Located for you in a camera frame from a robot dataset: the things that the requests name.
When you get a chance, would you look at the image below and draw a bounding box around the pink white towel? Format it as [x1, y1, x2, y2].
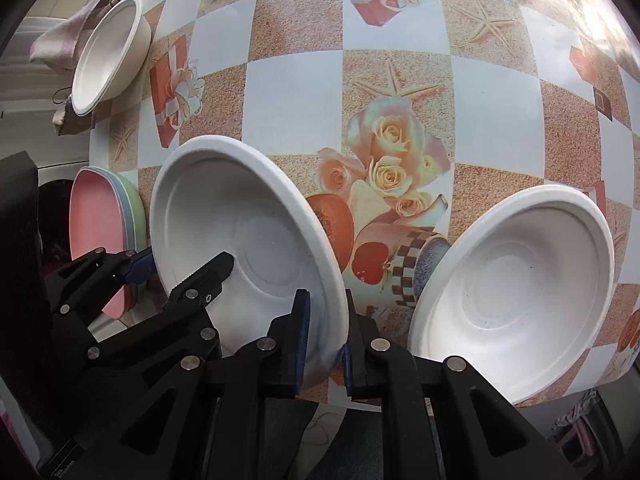
[29, 0, 122, 75]

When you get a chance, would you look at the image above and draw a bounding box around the green square plate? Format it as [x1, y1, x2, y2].
[98, 166, 149, 256]

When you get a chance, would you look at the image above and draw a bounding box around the pink square plate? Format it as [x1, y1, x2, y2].
[67, 168, 139, 320]

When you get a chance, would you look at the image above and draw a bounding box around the white bowl large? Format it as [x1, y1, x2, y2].
[150, 134, 348, 388]

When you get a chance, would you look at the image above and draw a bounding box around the blue square plate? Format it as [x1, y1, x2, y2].
[86, 166, 141, 256]

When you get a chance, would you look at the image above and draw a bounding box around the white bowl small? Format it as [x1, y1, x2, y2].
[408, 184, 614, 403]

